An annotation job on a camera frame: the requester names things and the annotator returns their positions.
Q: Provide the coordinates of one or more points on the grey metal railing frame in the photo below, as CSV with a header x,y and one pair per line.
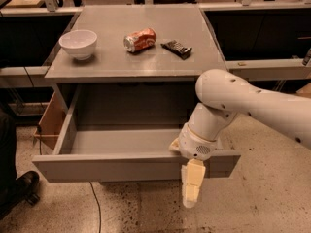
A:
x,y
269,69

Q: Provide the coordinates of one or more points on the grey drawer cabinet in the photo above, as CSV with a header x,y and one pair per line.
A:
x,y
143,71

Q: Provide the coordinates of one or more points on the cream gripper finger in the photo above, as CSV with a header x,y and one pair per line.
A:
x,y
174,146
192,178

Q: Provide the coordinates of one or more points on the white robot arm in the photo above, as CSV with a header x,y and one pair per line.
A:
x,y
222,96

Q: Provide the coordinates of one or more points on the white ceramic bowl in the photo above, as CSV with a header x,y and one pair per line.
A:
x,y
79,44

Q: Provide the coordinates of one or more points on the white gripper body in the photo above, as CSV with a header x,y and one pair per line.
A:
x,y
195,144

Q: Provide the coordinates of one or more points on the dark snack wrapper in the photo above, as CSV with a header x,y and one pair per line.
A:
x,y
178,49

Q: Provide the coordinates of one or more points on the grey top drawer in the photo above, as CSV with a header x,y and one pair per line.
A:
x,y
120,132

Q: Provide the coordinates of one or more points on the cardboard box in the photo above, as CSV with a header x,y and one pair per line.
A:
x,y
50,124

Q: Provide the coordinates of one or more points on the crushed orange soda can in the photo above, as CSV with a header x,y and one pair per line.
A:
x,y
139,40

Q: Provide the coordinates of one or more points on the black shoe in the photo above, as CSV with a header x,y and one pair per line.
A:
x,y
24,188

